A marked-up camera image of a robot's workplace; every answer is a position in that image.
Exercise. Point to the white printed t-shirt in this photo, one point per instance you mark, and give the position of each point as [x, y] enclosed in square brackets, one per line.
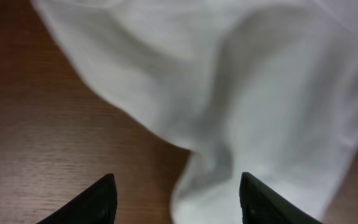
[268, 87]

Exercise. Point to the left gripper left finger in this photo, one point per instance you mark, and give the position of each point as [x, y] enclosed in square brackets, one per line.
[95, 205]

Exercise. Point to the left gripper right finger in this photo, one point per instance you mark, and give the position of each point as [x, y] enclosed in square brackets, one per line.
[262, 205]

